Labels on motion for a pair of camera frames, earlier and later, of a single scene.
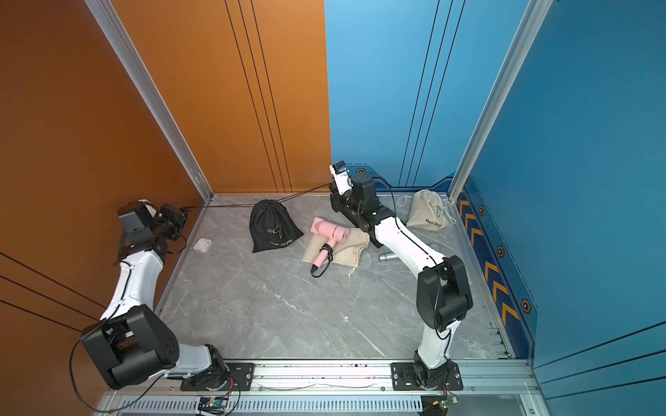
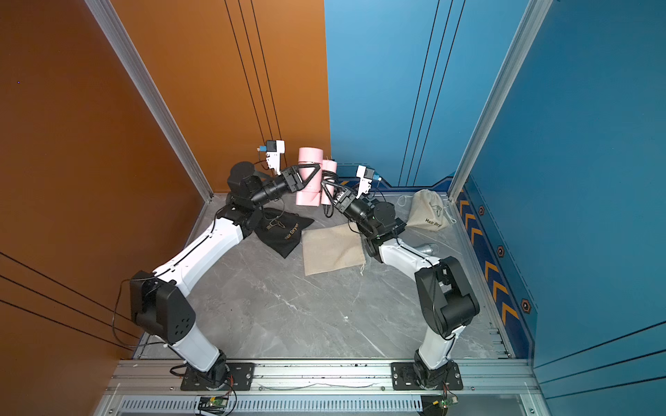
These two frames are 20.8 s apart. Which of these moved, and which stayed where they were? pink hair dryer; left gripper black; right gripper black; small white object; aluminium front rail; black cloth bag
Moved: small white object; left gripper black; pink hair dryer; black cloth bag
Stayed: right gripper black; aluminium front rail
